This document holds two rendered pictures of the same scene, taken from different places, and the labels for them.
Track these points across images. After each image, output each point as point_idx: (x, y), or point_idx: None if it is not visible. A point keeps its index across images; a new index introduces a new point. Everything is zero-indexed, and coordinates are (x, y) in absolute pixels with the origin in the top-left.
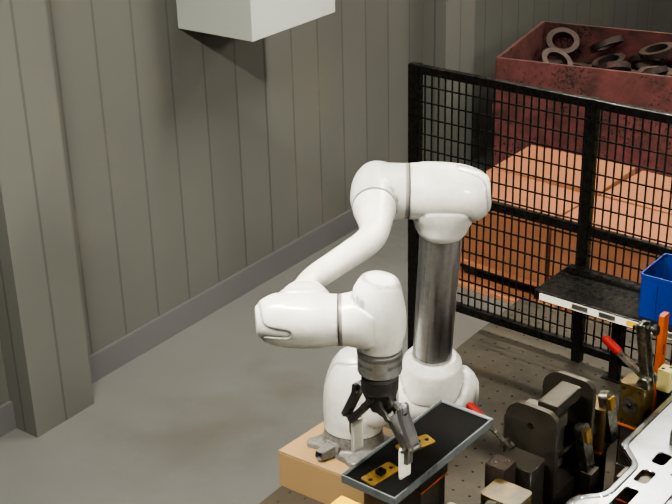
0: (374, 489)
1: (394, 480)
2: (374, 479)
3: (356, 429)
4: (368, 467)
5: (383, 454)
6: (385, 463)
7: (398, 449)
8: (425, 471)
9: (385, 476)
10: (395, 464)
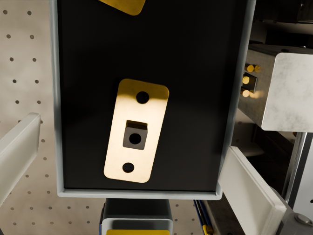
0: (162, 198)
1: (178, 134)
2: (136, 162)
3: (4, 185)
4: (89, 125)
5: (84, 49)
6: (119, 90)
7: (108, 4)
8: (230, 57)
9: (153, 138)
10: (142, 73)
